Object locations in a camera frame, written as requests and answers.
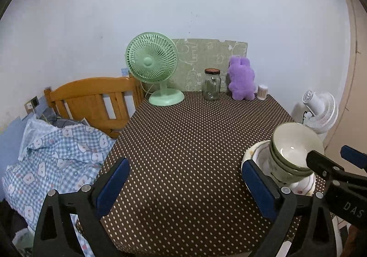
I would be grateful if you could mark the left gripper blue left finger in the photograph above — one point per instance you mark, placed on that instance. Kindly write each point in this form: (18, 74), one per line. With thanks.
(55, 234)

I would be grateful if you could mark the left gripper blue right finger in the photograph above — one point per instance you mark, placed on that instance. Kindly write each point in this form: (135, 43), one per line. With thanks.
(315, 234)

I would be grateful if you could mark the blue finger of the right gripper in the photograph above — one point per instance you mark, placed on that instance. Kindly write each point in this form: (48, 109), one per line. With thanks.
(354, 156)
(324, 167)

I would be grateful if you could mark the large white ceramic bowl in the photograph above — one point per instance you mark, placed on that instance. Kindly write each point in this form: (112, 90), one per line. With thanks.
(296, 172)

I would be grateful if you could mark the white bowl with green pattern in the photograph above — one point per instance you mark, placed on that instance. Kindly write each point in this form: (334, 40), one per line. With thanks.
(291, 142)

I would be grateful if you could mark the larger cream plate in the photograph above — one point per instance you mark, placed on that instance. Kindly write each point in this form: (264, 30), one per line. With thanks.
(250, 151)

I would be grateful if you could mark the floral white plate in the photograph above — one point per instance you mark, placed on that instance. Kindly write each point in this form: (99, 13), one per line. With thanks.
(305, 186)

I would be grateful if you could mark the white standing fan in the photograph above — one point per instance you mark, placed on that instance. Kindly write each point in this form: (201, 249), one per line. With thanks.
(322, 111)

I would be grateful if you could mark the brown dotted tablecloth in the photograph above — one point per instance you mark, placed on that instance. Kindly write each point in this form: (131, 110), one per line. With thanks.
(185, 195)

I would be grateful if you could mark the blue checkered blanket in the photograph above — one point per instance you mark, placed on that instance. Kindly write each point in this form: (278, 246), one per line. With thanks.
(64, 159)

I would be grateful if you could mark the cotton swab container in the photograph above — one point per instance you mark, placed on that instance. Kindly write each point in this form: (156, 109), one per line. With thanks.
(262, 92)

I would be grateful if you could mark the purple plush toy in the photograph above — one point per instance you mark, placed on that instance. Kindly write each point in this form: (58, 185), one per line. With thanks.
(241, 78)

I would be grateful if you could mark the glass jar with red lid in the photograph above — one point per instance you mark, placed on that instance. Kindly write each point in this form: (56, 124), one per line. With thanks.
(212, 84)

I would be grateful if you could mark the orange wooden headboard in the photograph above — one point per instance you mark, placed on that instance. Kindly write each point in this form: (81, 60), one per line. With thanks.
(99, 100)

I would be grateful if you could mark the green desk fan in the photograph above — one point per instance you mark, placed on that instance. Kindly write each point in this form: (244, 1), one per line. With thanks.
(152, 58)

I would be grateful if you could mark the wall power socket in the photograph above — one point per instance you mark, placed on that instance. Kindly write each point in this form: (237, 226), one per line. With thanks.
(31, 105)

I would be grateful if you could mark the green patterned wall board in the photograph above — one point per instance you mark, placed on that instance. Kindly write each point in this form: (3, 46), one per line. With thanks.
(196, 55)

